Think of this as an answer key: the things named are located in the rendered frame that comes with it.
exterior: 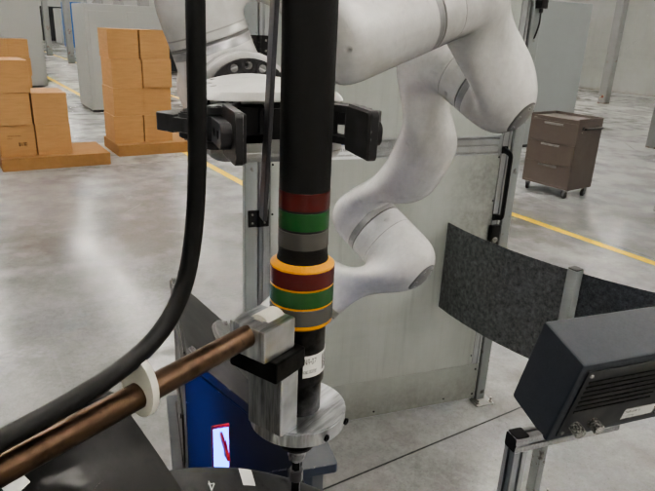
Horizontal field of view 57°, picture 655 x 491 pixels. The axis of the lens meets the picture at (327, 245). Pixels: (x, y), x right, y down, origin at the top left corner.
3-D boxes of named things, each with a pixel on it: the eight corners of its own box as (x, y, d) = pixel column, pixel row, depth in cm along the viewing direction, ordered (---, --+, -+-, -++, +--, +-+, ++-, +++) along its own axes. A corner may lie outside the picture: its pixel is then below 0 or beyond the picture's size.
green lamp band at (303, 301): (307, 317, 38) (308, 299, 38) (255, 297, 41) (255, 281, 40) (345, 294, 42) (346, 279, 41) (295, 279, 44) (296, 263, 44)
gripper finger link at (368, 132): (369, 142, 45) (410, 161, 39) (329, 143, 44) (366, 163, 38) (372, 98, 44) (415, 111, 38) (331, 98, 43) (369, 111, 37)
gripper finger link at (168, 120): (249, 119, 47) (277, 131, 42) (147, 123, 43) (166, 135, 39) (249, 103, 46) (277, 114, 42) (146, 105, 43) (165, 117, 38)
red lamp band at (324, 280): (308, 298, 38) (308, 280, 38) (255, 280, 40) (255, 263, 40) (346, 278, 41) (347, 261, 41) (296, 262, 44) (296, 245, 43)
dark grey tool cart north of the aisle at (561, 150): (569, 202, 673) (584, 120, 642) (519, 188, 725) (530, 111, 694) (593, 197, 699) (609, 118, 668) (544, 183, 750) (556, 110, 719)
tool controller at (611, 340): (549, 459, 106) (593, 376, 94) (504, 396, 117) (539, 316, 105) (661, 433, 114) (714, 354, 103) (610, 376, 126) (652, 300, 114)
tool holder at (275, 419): (288, 479, 38) (291, 344, 35) (210, 435, 42) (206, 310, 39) (363, 413, 45) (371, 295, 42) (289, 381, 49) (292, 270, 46)
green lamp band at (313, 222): (308, 237, 37) (309, 217, 37) (267, 225, 39) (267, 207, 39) (338, 224, 40) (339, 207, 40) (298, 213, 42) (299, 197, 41)
